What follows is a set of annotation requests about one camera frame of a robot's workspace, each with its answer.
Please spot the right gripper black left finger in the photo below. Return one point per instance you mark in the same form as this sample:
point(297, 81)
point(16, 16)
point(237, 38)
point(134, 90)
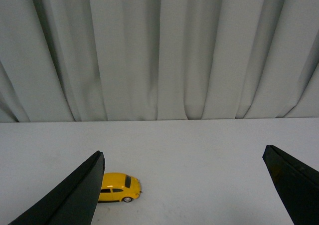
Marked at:
point(71, 202)

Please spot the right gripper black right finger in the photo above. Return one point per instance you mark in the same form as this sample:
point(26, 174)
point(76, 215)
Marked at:
point(296, 183)

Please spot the yellow beetle toy car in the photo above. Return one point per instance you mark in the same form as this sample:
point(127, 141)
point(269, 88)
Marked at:
point(119, 187)

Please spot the grey-white pleated curtain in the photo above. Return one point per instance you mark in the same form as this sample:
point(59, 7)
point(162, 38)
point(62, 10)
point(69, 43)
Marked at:
point(130, 60)

